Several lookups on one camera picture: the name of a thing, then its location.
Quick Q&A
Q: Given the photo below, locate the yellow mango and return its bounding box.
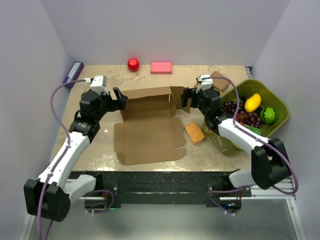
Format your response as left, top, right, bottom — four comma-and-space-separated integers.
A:
244, 93, 262, 113

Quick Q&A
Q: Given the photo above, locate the red apple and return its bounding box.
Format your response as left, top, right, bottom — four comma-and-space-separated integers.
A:
127, 58, 140, 72

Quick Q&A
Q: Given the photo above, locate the orange sponge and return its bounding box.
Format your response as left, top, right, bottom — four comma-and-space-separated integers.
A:
184, 121, 205, 145

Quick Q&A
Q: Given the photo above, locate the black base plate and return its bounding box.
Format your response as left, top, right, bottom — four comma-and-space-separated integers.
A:
69, 171, 259, 213

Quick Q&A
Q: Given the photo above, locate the purple grapes bunch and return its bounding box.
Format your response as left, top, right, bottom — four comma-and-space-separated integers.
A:
221, 100, 262, 129

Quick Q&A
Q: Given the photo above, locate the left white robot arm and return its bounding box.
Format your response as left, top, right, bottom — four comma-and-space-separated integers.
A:
23, 87, 128, 222

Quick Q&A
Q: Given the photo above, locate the purple flat box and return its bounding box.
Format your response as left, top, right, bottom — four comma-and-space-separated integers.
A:
62, 61, 84, 89

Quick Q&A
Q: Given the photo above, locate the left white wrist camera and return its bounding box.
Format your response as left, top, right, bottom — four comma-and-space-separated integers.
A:
84, 75, 109, 95

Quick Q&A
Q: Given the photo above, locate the pink flat box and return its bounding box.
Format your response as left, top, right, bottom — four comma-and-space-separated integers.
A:
150, 61, 172, 75

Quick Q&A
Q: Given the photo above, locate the large brown cardboard box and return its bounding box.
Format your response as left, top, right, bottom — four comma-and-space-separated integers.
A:
114, 86, 191, 166

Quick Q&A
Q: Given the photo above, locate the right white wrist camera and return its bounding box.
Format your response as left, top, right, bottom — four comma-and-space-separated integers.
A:
196, 74, 214, 93

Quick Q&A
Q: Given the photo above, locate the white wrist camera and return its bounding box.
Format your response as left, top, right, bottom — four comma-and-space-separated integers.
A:
84, 75, 109, 95
196, 74, 214, 93

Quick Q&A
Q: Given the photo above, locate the olive green plastic bin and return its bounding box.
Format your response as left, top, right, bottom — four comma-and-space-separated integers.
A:
202, 79, 290, 157

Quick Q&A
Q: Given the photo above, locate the toy watermelon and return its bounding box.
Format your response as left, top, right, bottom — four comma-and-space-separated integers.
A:
259, 107, 278, 125

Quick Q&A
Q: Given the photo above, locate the small brown box right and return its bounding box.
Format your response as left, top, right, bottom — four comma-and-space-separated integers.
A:
210, 71, 230, 93

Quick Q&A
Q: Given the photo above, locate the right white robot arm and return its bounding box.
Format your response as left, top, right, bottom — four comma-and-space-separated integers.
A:
181, 87, 295, 197

